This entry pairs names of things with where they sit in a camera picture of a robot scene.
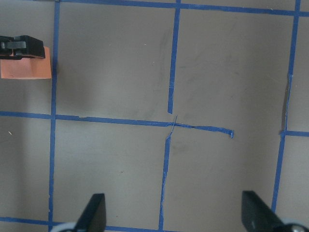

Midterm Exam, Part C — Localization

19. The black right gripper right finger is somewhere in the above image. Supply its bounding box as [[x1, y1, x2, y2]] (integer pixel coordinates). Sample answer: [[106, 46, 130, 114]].
[[241, 191, 290, 232]]

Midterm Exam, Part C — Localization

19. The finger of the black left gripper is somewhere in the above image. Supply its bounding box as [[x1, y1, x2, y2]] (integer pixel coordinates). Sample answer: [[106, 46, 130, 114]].
[[0, 35, 45, 59]]

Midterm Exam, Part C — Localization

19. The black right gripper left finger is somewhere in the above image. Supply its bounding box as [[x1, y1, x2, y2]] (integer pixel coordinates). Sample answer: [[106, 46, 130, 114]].
[[73, 193, 106, 232]]

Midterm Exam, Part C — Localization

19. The orange foam block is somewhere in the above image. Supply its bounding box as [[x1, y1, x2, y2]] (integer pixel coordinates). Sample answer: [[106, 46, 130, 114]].
[[0, 46, 52, 80]]

